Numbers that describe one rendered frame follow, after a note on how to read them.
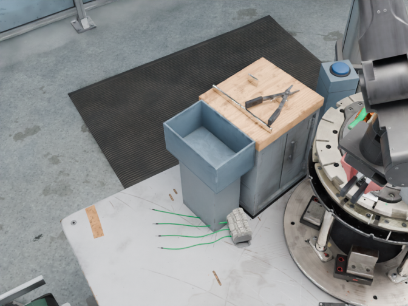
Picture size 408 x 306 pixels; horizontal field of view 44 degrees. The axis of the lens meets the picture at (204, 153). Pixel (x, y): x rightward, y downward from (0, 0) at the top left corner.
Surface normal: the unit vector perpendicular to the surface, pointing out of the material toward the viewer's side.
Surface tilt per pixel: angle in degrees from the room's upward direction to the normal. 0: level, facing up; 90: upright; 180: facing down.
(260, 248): 0
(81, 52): 0
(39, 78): 0
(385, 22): 67
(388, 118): 21
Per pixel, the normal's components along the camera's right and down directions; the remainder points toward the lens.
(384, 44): -0.26, 0.44
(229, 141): -0.75, 0.51
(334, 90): 0.18, 0.75
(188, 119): 0.65, 0.57
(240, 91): -0.03, -0.64
